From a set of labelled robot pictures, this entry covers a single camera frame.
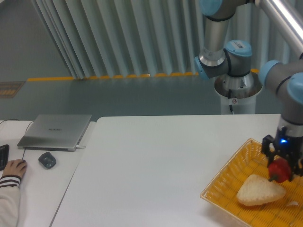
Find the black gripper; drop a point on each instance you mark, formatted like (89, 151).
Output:
(288, 147)

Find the red bell pepper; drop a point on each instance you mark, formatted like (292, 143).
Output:
(279, 170)

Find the forearm in cream sleeve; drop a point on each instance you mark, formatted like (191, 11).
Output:
(9, 200)

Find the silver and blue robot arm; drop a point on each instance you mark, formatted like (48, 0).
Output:
(284, 80)

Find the person's hand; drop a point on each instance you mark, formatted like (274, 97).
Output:
(15, 168)

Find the triangular bread slice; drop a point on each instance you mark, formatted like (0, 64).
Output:
(257, 190)

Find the small white shell piece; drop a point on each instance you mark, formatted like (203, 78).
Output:
(293, 204)

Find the grey pleated curtain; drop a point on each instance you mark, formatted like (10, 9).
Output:
(135, 37)

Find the silver closed laptop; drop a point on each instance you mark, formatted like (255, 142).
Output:
(57, 132)

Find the small dark grey gadget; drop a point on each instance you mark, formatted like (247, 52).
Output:
(47, 160)

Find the black keyboard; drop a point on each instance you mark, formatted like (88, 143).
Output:
(4, 155)

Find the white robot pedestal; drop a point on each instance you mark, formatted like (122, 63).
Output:
(238, 95)

